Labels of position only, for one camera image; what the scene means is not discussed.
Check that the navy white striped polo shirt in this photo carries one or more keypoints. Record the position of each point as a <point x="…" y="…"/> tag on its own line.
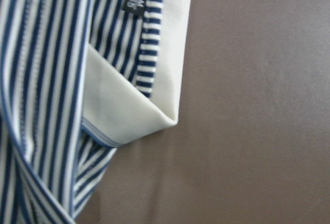
<point x="80" y="78"/>

